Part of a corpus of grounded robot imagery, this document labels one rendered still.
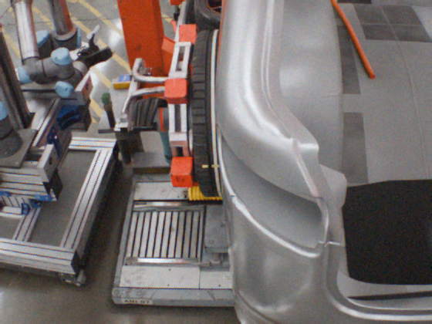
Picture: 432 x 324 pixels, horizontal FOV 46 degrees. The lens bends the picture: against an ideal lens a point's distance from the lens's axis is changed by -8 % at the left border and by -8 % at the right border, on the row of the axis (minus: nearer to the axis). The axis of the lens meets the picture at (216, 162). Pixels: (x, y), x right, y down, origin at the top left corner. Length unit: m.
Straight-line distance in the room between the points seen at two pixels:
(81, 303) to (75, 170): 0.75
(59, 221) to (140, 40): 0.99
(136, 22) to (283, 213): 1.56
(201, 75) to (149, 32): 0.67
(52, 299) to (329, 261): 1.93
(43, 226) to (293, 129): 2.02
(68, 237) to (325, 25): 1.60
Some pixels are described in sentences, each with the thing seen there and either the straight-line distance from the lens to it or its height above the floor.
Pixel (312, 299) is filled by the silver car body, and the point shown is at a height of 1.23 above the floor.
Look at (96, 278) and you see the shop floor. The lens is 2.80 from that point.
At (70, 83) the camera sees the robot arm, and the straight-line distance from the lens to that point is 2.14.
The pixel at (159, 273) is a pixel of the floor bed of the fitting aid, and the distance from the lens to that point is 2.65.
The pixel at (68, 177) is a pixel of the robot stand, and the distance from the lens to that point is 3.00.
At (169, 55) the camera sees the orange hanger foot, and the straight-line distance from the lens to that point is 2.59.
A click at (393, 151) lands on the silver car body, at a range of 1.95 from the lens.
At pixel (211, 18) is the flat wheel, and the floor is 0.50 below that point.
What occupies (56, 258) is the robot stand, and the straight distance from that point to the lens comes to 2.67.
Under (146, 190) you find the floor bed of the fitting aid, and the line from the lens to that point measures 2.99.
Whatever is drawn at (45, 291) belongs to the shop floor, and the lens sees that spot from 2.85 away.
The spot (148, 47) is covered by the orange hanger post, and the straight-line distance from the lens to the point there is 2.55.
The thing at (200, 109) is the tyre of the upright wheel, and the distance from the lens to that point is 1.87.
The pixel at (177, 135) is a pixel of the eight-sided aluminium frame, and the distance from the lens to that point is 1.93.
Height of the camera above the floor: 2.28
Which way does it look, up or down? 46 degrees down
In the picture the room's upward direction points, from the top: 6 degrees counter-clockwise
